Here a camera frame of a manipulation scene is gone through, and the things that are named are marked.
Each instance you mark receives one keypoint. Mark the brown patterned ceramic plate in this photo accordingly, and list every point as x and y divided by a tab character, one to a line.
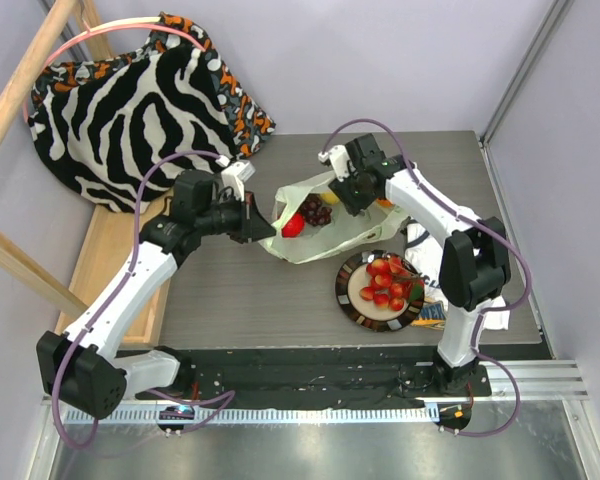
350	278

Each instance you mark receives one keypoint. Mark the translucent yellow-green plastic bag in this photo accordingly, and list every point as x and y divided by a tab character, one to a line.
343	233

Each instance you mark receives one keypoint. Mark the pink hoop tube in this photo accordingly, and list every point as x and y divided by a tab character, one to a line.
132	23

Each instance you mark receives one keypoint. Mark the fake red apple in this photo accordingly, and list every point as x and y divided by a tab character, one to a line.
294	227

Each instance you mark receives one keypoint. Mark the fake orange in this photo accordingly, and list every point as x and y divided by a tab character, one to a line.
384	203

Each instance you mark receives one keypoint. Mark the white printed t-shirt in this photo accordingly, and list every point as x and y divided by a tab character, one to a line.
425	254

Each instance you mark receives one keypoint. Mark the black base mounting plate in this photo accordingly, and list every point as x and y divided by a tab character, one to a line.
301	378

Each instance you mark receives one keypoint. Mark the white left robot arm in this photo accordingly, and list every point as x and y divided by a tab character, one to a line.
80	366

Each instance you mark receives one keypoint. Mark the wooden frame rack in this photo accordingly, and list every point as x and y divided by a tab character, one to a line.
90	271

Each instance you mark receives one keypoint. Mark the red yellow fake lychee bunch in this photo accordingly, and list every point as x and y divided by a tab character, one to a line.
389	283

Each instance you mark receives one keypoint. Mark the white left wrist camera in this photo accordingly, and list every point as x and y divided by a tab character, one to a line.
235	176

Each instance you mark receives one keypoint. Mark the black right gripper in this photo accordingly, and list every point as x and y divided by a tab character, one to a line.
353	195

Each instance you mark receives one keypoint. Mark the aluminium slotted rail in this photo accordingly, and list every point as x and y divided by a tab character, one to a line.
162	413

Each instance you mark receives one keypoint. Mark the aluminium corner post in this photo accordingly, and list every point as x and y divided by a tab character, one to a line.
549	25

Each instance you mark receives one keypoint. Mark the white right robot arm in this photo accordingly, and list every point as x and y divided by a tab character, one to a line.
474	265

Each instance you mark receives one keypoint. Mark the orange grey patterned fabric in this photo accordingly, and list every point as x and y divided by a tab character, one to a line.
250	126

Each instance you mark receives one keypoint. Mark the zebra pattern blanket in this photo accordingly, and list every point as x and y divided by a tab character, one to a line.
120	131

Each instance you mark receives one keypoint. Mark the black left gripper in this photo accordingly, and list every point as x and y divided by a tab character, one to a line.
257	226

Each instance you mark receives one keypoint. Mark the dark fake grape bunch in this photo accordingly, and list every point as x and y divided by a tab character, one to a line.
315	212

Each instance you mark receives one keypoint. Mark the fake yellow lemon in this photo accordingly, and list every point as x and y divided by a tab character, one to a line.
329	198

